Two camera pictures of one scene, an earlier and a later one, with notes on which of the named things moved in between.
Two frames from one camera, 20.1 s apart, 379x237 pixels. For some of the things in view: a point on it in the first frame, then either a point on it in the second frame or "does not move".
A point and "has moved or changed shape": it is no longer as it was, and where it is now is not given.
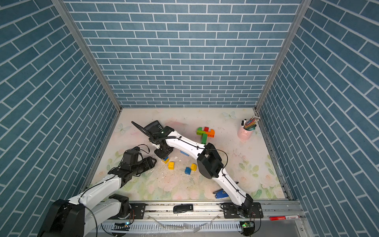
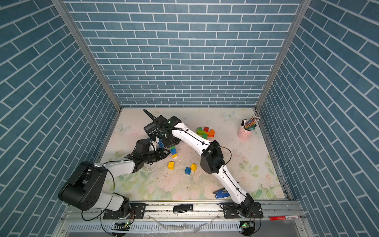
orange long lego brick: (210, 134) does not move
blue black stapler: (220, 194) does not move
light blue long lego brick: (183, 152) has moved or changed shape
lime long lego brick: (200, 132) does not move
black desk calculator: (154, 127) does not move
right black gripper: (157, 152) → (166, 145)
